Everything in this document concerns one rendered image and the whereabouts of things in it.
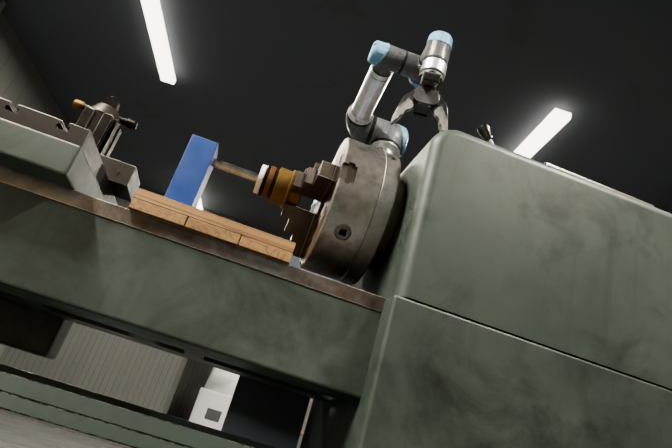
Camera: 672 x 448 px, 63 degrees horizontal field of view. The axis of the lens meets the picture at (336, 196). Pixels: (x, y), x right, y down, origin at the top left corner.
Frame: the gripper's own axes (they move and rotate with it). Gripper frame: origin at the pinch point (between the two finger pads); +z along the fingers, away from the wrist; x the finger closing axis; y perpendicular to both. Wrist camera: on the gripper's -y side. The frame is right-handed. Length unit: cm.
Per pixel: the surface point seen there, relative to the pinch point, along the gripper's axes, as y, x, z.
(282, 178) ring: -18.1, 26.9, 32.7
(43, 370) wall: 572, 345, 89
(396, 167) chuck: -23.0, 3.4, 25.6
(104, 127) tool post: -19, 69, 32
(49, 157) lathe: -45, 59, 52
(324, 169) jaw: -25.7, 17.6, 31.8
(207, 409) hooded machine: 650, 154, 77
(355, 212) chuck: -24.9, 9.1, 39.0
